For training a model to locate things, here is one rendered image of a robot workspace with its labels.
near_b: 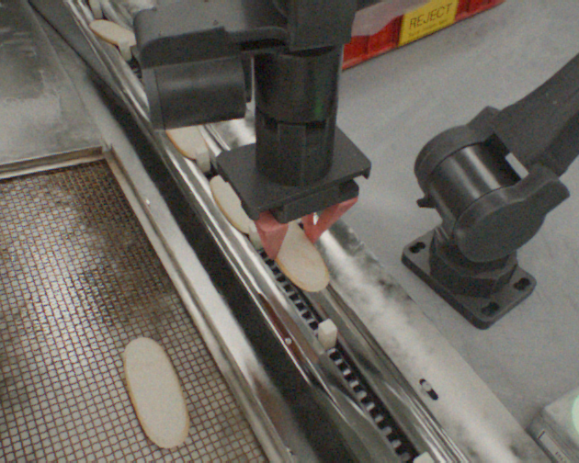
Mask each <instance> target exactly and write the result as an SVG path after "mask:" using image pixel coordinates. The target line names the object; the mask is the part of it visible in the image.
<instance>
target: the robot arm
mask: <svg viewBox="0 0 579 463"><path fill-rule="evenodd" d="M383 1H386V0H187V1H183V2H177V3H173V4H168V5H163V6H153V7H149V8H144V9H143V10H141V11H139V12H138V13H137V14H136V15H135V17H134V19H133V21H132V26H133V31H134V36H135V41H136V48H135V50H136V52H137V53H136V56H137V58H138V59H139V62H140V66H141V71H142V84H143V85H144V87H143V88H142V89H143V92H145V94H146V99H147V104H148V108H149V113H150V115H149V121H150V122H152V127H153V132H159V131H165V130H176V129H183V128H188V127H195V126H200V125H207V124H212V123H219V122H224V121H231V120H237V119H244V117H245V113H246V103H251V101H252V94H253V89H252V56H253V63H254V99H255V141H254V142H251V143H248V144H246V145H243V146H240V147H237V148H234V149H231V150H228V151H225V152H220V153H218V154H217V156H216V164H217V172H218V174H219V175H220V177H221V179H222V180H223V181H224V183H227V182H228V184H229V185H230V187H231V188H232V190H233V192H234V193H235V195H236V196H237V197H238V198H239V200H240V201H241V208H242V209H243V211H244V213H245V214H246V216H247V217H248V218H249V219H250V220H252V221H253V222H254V224H255V227H256V230H257V232H258V235H259V237H260V240H261V242H262V244H263V246H264V249H265V251H266V252H267V254H268V256H269V257H270V259H271V260H274V259H276V257H277V255H278V252H279V250H280V247H281V245H282V243H283V241H284V239H285V236H286V234H287V231H288V229H289V224H288V222H291V221H294V220H297V219H299V218H302V220H303V226H304V231H305V234H306V235H307V237H308V238H309V239H310V241H311V242H312V243H316V242H317V241H318V239H319V238H320V237H321V236H322V235H323V234H324V233H325V232H326V230H327V229H328V228H329V227H330V226H331V225H332V224H333V223H335V222H336V221H337V220H338V219H339V218H340V217H341V216H342V215H343V214H345V213H346V212H347V211H348V210H349V209H350V208H351V207H352V206H354V205H355V204H356V203H357V202H358V194H359V185H358V184H357V183H356V182H355V180H354V179H353V178H356V177H359V176H361V175H363V176H364V177H365V178H366V179H367V180H368V179H369V175H370V170H371V165H372V163H371V160H370V159H369V158H368V157H367V156H366V155H365V154H364V153H363V152H362V151H361V150H360V149H359V148H358V147H357V145H356V144H355V143H354V142H352V141H351V140H350V139H349V138H348V137H347V136H346V135H345V133H344V132H343V131H342V130H341V129H340V128H339V127H338V126H337V125H336V117H337V109H338V99H339V91H340V82H341V73H342V64H343V55H344V47H345V44H348V43H350V42H351V34H352V26H353V20H355V16H356V12H357V11H359V10H362V9H364V8H367V7H370V6H374V5H376V4H378V3H381V2H383ZM510 153H512V154H513V155H514V156H515V158H516V159H517V160H518V161H519V162H520V163H521V164H522V165H523V166H524V167H525V169H526V170H527V171H528V175H526V176H525V177H524V178H523V179H522V178H521V176H520V175H519V174H518V173H517V171H516V170H515V169H514V167H513V166H512V165H511V163H509V162H508V161H507V159H506V156H507V155H508V154H510ZM578 156H579V52H578V53H577V54H576V55H575V56H574V57H573V58H572V59H571V60H570V61H568V62H567V63H566V64H565V65H564V66H563V67H562V68H561V69H560V70H559V71H557V72H556V73H555V74H554V75H553V76H551V77H550V78H549V79H548V80H546V81H545V82H544V83H543V84H541V85H540V86H538V87H537V88H536V89H534V90H533V91H532V92H530V93H529V94H527V95H526V96H524V97H522V98H521V99H519V100H518V101H517V102H516V103H514V104H513V105H510V106H507V107H504V108H503V109H502V110H500V109H498V108H496V107H492V106H486V107H485V108H484V109H483V110H481V111H480V112H479V113H478V114H477V115H476V116H475V117H474V118H473V119H472V120H470V121H469V122H468V123H467V124H463V125H458V126H454V127H451V128H449V129H446V130H443V131H441V132H440V133H439V134H437V135H436V136H435V137H433V138H432V139H431V140H430V141H428V142H427V143H426V144H425V145H424V147H423V148H422V149H421V151H420V152H419V154H417V156H416V158H415V161H414V176H415V177H416V179H417V184H418V185H419V187H420V188H421V190H422V192H423V193H424V197H423V198H419V199H418V200H417V201H416V204H417V205H418V207H419V208H428V209H436V211H437V213H438V215H439V216H440V218H441V219H442V222H440V223H439V224H438V225H437V226H435V227H433V228H432V229H430V230H429V231H427V232H425V233H424V234H422V235H421V236H419V237H418V238H416V239H415V240H413V241H411V242H410V243H408V244H407V245H405V247H404V248H403V252H402V257H401V261H402V263H403V264H404V265H405V266H406V267H407V268H408V269H410V270H411V271H412V272H413V273H414V274H415V275H416V276H417V277H419V278H420V279H421V280H422V281H423V282H424V283H426V284H427V285H428V286H429V287H430V288H431V289H432V290H434V291H435V292H436V293H437V294H438V295H439V297H441V298H442V299H443V300H444V301H446V302H447V304H449V305H450V306H451V307H452V308H453V309H454V310H455V311H457V312H458V313H459V314H460V315H461V316H462V317H463V318H465V319H466V320H467V321H468V322H469V323H470V324H472V325H473V326H474V327H475V328H477V329H479V330H487V329H489V328H490V327H491V326H492V325H494V324H495V323H496V322H498V321H499V320H500V319H501V318H503V317H504V316H505V315H506V314H507V313H508V312H510V311H511V310H512V309H513V308H515V307H516V306H517V305H518V304H520V303H521V302H522V301H523V300H525V299H526V298H527V297H529V296H530V295H531V293H532V292H533V290H534V288H535V286H536V285H537V280H536V278H535V277H533V276H532V275H531V274H530V273H529V272H528V271H526V270H525V269H524V268H523V267H521V266H520V265H519V264H518V263H519V262H518V260H517V249H519V248H520V247H522V246H523V245H525V244H526V243H527V242H529V241H530V240H531V239H532V238H533V237H534V236H535V235H536V234H537V232H538V231H539V230H540V228H541V227H542V225H543V223H544V221H545V219H546V216H547V214H549V213H550V212H551V211H552V210H554V209H555V208H557V207H558V206H559V205H561V204H562V203H563V202H564V201H565V200H566V199H567V198H569V197H570V196H571V195H570V192H569V189H568V188H567V187H566V185H565V184H564V183H563V182H562V181H561V179H560V177H561V176H562V175H564V174H565V173H566V172H567V171H568V169H569V167H570V165H571V164H572V163H573V161H574V160H575V159H576V158H577V157H578ZM322 209H325V210H324V212H323V213H322V214H321V216H320V217H319V219H318V220H317V221H316V222H315V224H314V212H316V211H319V210H322Z"/></svg>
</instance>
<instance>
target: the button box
mask: <svg viewBox="0 0 579 463"><path fill-rule="evenodd" d="M578 397H579V385H577V386H576V387H574V388H572V389H571V390H569V391H567V392H566V393H564V394H563V395H562V396H561V397H559V398H558V399H556V400H554V401H552V402H551V403H549V404H548V405H546V406H545V407H544V408H543V409H542V411H541V412H540V413H539V415H538V416H537V417H536V419H535V420H534V421H533V423H532V424H531V425H530V427H529V428H528V429H527V431H526V432H527V433H528V434H529V436H530V437H531V438H532V439H533V440H534V441H535V443H536V444H537V445H538V446H539V447H540V449H541V450H542V451H543V452H544V453H545V454H546V456H547V457H548V458H549V459H550V460H551V462H552V463H579V432H578V431H577V429H576V427H575V424H574V421H573V405H574V403H575V401H576V399H577V398H578Z"/></svg>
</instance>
